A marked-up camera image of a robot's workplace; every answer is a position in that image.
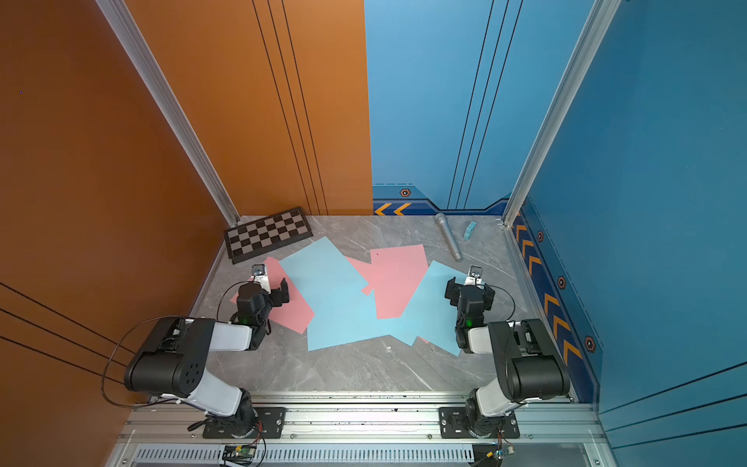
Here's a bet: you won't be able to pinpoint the green circuit board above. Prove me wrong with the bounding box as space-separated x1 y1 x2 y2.
471 445 516 467
221 444 258 466

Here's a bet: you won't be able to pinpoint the silver microphone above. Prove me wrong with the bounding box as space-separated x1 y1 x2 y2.
435 213 463 262

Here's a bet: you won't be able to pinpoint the left green circuit board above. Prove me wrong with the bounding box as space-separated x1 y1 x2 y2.
221 444 258 466

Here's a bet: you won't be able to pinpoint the pink paper small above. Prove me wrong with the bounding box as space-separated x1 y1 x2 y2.
347 257 375 296

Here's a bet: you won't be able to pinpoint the right green circuit board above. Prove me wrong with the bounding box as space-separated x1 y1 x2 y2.
471 445 516 467

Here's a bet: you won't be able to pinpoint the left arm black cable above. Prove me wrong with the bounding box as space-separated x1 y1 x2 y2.
101 279 258 409

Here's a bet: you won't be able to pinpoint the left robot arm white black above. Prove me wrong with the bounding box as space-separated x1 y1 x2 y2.
124 265 290 440

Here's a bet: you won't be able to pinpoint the left aluminium corner post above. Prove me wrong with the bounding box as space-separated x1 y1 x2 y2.
95 0 240 226

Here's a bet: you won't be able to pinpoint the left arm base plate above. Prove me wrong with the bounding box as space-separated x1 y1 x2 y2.
202 407 287 440

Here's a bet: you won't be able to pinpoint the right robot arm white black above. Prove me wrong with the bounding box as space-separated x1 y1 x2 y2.
439 267 571 440

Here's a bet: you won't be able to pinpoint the light blue paper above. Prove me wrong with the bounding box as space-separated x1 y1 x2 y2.
280 237 370 315
392 261 466 356
307 288 417 351

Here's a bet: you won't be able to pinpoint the right aluminium corner post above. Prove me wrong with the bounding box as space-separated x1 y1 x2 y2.
502 0 621 229

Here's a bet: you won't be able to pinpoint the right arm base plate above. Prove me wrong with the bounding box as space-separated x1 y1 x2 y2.
438 407 521 440

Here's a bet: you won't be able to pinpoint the aluminium rail frame front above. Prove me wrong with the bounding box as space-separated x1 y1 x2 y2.
108 392 615 466

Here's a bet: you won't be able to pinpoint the black white checkerboard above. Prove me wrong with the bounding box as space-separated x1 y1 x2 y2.
224 207 313 264

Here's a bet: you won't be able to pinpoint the aluminium corner post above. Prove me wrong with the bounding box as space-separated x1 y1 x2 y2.
95 0 240 226
502 0 621 229

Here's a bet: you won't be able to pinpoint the small teal block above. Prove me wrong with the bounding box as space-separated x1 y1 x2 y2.
463 221 477 241

